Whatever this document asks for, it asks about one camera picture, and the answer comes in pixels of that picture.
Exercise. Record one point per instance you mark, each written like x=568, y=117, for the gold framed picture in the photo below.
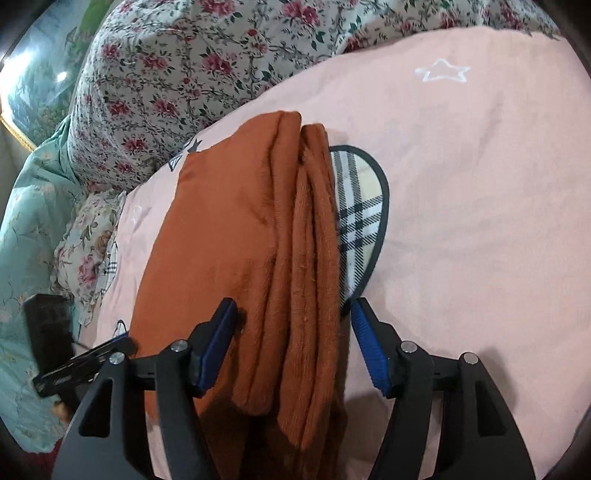
x=41, y=78

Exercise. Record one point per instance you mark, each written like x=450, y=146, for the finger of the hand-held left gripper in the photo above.
x=122, y=344

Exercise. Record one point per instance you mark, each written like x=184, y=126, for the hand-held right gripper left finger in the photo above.
x=217, y=350

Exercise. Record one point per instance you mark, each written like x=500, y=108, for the teal floral bed sheet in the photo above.
x=27, y=230

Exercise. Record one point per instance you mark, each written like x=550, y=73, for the black box device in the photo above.
x=48, y=327

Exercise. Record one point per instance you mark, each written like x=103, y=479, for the white red-flowered quilt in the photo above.
x=184, y=69

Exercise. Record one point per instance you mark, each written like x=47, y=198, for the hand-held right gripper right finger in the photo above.
x=369, y=350

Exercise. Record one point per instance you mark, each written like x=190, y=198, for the ruffled floral pillow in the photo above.
x=87, y=258

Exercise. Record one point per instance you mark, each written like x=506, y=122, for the orange knit sweater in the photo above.
x=221, y=230

